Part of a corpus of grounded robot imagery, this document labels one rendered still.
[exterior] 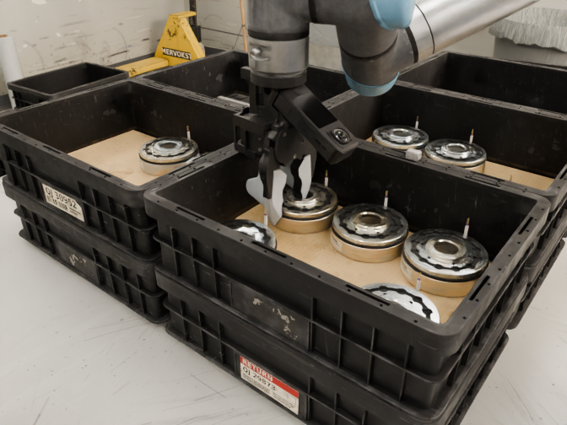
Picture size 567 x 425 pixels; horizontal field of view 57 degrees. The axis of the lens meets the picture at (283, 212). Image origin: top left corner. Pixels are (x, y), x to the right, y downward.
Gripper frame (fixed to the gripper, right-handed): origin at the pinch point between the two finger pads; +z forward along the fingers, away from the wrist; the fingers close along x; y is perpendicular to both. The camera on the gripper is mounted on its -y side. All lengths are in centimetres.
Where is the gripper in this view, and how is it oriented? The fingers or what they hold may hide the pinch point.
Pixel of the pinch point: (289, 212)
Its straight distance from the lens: 75.3
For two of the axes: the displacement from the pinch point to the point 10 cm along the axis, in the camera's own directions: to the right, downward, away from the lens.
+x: -6.8, 3.7, -6.3
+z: 0.0, 8.6, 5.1
